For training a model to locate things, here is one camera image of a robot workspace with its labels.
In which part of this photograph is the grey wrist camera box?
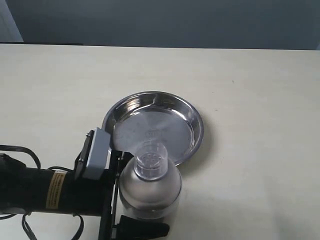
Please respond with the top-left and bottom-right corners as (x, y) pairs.
(74, 127), (111, 180)

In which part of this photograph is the round stainless steel dish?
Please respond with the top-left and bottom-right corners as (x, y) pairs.
(102, 91), (204, 166)

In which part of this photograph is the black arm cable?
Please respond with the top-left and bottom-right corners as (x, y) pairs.
(0, 144), (85, 240)

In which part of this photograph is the clear plastic shaker bottle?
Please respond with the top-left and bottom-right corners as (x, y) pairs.
(119, 140), (182, 223)

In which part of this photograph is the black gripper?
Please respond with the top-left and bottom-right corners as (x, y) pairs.
(98, 150), (170, 240)

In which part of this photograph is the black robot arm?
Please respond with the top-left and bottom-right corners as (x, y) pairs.
(0, 150), (170, 240)

